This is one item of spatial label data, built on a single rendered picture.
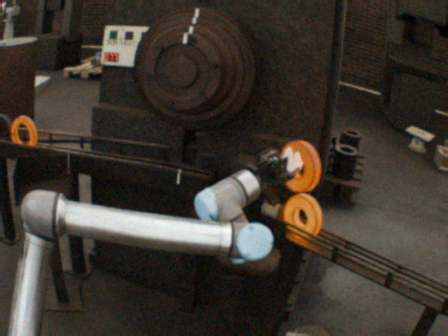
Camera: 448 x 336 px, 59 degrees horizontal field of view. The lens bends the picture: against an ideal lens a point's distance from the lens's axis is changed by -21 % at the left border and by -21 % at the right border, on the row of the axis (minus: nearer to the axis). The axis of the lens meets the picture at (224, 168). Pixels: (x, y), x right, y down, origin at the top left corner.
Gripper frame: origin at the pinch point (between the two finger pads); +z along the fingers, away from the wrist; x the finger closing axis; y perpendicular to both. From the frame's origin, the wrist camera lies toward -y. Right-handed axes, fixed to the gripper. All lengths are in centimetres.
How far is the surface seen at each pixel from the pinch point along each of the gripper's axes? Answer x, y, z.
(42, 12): 645, -26, 82
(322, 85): 18.9, 9.2, 32.8
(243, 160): 29.9, -13.5, 0.5
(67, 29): 577, -63, 104
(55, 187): 75, -16, -62
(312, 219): -5.3, -20.6, 0.1
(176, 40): 46, 34, -10
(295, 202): 3.6, -18.4, 0.6
